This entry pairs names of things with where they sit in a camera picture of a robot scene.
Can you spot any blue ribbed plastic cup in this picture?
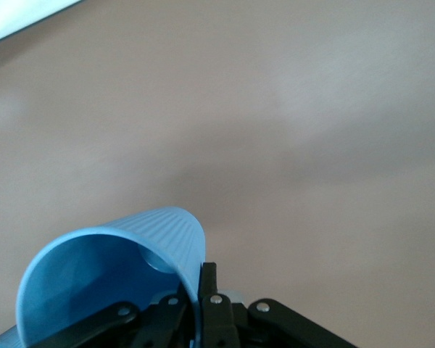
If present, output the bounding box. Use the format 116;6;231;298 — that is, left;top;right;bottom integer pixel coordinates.
0;205;208;348

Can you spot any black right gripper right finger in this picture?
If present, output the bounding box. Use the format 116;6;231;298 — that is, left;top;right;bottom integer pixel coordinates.
198;260;358;348

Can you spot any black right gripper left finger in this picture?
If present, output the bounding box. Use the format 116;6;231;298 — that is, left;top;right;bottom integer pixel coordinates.
70;292;190;348

